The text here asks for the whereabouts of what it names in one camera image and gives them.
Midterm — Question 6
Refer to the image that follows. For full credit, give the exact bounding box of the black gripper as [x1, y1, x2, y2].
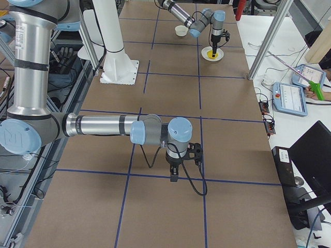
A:
[210, 34, 221, 58]
[165, 153, 184, 182]

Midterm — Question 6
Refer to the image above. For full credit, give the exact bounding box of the yellow lemon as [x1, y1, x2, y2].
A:
[207, 50, 218, 59]

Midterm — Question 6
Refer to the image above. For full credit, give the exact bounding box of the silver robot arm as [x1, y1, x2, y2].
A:
[156, 0, 230, 59]
[1, 1, 193, 182]

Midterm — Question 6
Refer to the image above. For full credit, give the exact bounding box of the white plate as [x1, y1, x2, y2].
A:
[201, 46, 224, 61]

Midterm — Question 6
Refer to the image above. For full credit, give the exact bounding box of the white bowl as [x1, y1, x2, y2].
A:
[174, 25, 189, 37]

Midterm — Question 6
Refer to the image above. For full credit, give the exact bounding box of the far orange black adapter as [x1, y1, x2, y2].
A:
[256, 93, 269, 114]

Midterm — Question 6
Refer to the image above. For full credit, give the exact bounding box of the orange black adapter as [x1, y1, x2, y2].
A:
[256, 93, 269, 114]
[262, 114, 276, 137]

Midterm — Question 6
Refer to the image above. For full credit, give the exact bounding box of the near blue teach pendant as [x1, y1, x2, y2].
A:
[273, 82, 308, 116]

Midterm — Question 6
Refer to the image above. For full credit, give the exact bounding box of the blue teach pendant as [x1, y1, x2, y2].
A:
[292, 65, 326, 88]
[273, 82, 308, 116]

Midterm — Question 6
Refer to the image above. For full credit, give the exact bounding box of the near orange black adapter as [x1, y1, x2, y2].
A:
[262, 114, 276, 137]

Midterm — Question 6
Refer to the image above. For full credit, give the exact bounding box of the far blue teach pendant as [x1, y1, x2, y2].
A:
[292, 65, 326, 88]

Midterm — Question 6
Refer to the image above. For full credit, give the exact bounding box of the black computer box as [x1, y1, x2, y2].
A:
[272, 146, 304, 188]

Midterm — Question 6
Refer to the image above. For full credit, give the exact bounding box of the black laptop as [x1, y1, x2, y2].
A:
[289, 120, 330, 196]

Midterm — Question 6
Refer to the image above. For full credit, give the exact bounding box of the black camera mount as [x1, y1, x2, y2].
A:
[184, 143, 203, 166]
[221, 29, 230, 42]

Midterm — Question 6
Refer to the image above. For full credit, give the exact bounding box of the aluminium frame post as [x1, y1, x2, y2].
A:
[248, 0, 293, 80]

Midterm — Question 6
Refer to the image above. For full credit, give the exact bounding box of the green handled grabber stick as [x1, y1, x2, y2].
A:
[268, 51, 325, 101]

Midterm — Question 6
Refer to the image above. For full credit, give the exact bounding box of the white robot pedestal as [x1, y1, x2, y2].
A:
[78, 1, 139, 85]

